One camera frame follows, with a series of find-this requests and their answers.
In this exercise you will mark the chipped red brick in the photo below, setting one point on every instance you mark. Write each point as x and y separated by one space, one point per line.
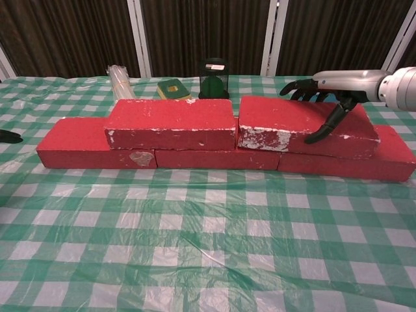
276 117

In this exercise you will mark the bundle of white plastic tubes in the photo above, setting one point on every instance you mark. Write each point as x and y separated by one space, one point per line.
122 84

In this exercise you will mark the green yellow sponge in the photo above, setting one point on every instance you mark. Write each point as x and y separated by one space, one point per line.
172 88

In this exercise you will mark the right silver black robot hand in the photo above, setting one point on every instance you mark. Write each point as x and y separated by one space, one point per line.
347 83

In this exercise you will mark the dark green cylindrical container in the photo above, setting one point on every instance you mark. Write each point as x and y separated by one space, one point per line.
213 86

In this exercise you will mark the green white checkered tablecloth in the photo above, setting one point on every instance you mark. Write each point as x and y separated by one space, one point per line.
130 227

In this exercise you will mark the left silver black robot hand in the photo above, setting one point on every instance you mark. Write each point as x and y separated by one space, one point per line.
11 137

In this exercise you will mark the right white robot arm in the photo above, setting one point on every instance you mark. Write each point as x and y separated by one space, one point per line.
399 87

